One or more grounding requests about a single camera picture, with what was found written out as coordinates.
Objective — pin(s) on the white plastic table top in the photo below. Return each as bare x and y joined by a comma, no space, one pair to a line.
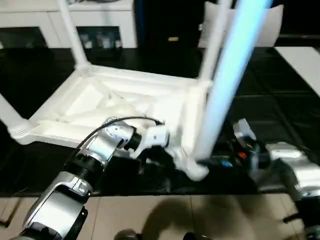
125,87

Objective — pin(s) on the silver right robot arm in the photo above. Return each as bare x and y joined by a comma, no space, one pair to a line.
295,160

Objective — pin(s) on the white cabinet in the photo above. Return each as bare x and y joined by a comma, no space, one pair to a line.
37,15

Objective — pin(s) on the white plastic table leg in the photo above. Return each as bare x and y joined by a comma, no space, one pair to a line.
213,45
230,62
10,112
72,32

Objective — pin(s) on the dark grey bag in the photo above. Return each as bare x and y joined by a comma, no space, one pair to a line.
75,1

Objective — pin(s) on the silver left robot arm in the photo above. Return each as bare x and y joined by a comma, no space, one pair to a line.
62,207

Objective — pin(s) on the dark blue cabinet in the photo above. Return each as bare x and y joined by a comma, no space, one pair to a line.
175,20

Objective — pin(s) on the black bar red light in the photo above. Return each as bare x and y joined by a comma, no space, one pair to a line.
300,36

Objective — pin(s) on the white board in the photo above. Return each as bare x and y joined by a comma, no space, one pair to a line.
300,67

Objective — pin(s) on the black mat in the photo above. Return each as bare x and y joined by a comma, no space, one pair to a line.
275,87

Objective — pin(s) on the grey cushion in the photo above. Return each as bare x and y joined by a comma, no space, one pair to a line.
267,30

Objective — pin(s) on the small beige label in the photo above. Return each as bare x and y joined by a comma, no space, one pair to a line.
173,39

